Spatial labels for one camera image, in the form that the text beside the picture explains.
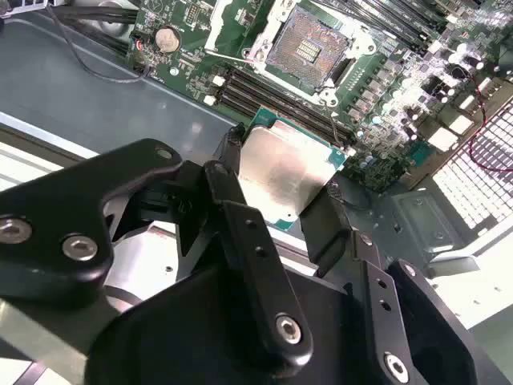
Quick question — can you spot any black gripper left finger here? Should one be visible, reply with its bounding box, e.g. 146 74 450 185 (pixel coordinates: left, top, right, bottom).
0 122 314 368

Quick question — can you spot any metal locking lever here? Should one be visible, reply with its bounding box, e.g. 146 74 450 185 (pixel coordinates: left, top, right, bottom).
321 84 348 148

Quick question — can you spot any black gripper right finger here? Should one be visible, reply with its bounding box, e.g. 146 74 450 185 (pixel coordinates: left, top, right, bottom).
299 178 478 385

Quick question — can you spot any metal socket cover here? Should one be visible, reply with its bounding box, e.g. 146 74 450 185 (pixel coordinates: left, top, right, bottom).
204 0 284 67

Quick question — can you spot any silver-topped CPU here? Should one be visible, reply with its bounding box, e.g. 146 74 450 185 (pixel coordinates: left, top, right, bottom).
236 106 349 233

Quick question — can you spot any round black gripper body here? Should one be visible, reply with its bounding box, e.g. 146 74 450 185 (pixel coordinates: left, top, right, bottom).
86 264 402 385

